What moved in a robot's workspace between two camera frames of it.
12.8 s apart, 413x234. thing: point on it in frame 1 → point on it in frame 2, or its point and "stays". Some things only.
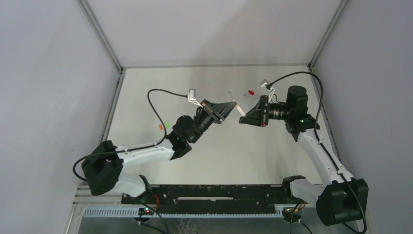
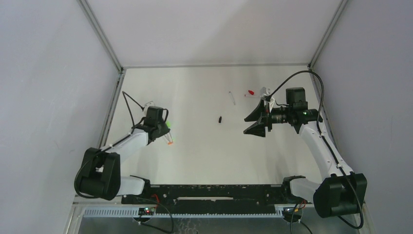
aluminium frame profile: [104, 132] stays
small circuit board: [145, 211] stays
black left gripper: [211, 111] → [164, 129]
